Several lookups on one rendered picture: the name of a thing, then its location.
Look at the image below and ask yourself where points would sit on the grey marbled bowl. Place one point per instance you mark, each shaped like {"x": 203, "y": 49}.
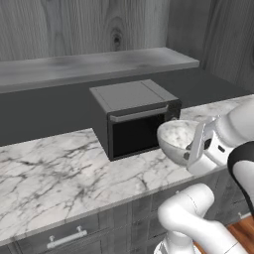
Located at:
{"x": 175, "y": 137}

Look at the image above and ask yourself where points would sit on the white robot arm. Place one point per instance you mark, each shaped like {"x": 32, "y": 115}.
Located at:
{"x": 195, "y": 215}

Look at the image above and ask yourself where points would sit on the grey wooden base cabinets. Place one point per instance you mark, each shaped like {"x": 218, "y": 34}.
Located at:
{"x": 142, "y": 215}

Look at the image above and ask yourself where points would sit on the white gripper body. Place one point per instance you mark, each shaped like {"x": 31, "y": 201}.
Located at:
{"x": 199, "y": 145}

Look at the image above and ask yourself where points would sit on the black glass toaster oven door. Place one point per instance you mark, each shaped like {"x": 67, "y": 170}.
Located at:
{"x": 135, "y": 137}

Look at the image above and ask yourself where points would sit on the dark grey toaster oven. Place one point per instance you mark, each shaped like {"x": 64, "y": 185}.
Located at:
{"x": 132, "y": 99}

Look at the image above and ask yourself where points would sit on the grey wooden drawer front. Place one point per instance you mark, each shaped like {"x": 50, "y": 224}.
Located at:
{"x": 66, "y": 228}

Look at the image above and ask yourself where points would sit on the grey wooden wall shelf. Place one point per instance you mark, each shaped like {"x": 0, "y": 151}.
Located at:
{"x": 82, "y": 67}

